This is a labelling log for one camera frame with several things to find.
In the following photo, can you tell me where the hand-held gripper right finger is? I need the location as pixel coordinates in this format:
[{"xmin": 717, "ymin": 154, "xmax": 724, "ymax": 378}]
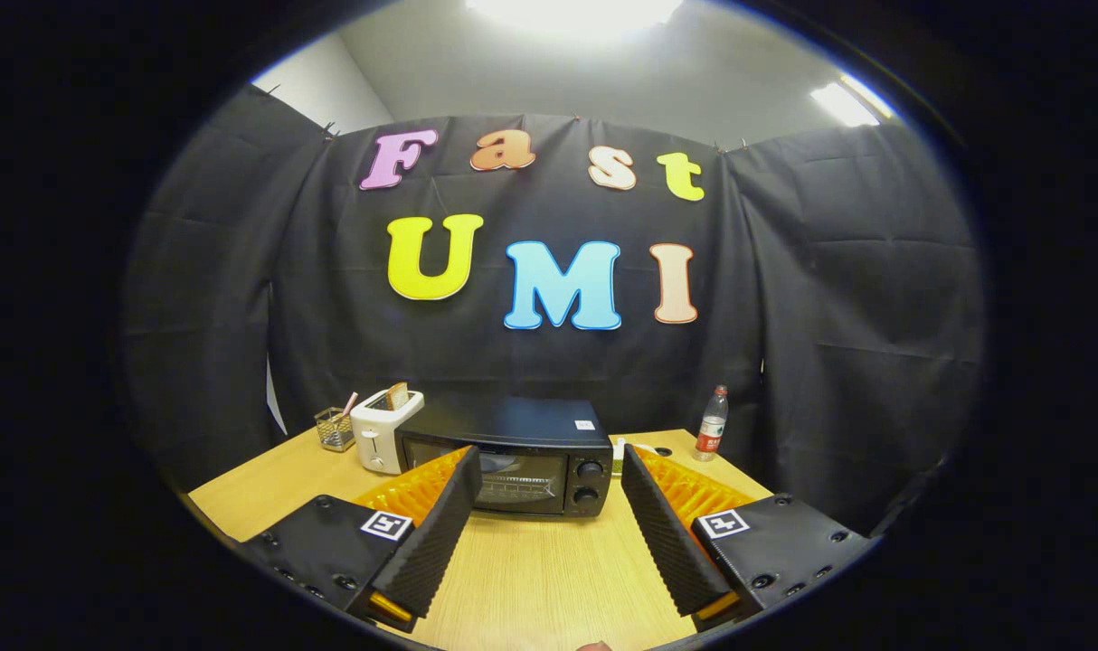
[{"xmin": 620, "ymin": 443, "xmax": 878, "ymax": 634}]

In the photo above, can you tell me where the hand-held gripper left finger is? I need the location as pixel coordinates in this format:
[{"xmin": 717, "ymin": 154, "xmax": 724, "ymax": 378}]
[{"xmin": 237, "ymin": 445, "xmax": 484, "ymax": 634}]

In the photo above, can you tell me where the black toaster oven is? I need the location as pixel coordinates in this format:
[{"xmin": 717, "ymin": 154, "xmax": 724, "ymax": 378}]
[{"xmin": 395, "ymin": 395, "xmax": 615, "ymax": 519}]

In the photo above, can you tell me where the white pop-up toaster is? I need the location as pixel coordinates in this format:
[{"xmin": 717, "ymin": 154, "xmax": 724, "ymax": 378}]
[{"xmin": 350, "ymin": 389, "xmax": 426, "ymax": 476}]

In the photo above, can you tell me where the white divided bean dish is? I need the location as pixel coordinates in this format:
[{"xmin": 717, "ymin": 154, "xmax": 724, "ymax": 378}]
[{"xmin": 611, "ymin": 437, "xmax": 660, "ymax": 478}]

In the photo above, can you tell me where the red label water bottle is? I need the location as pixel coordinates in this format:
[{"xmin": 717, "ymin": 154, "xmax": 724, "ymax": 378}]
[{"xmin": 694, "ymin": 384, "xmax": 730, "ymax": 463}]

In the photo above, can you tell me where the small ceiling light panel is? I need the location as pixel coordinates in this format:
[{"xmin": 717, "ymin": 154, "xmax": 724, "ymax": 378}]
[{"xmin": 809, "ymin": 72, "xmax": 898, "ymax": 128}]

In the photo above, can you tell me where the large ceiling light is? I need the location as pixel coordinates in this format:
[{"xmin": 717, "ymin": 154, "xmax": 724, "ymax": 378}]
[{"xmin": 463, "ymin": 0, "xmax": 686, "ymax": 42}]

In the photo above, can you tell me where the wire mesh utensil holder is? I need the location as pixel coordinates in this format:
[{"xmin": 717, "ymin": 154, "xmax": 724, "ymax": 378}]
[{"xmin": 314, "ymin": 407, "xmax": 356, "ymax": 453}]

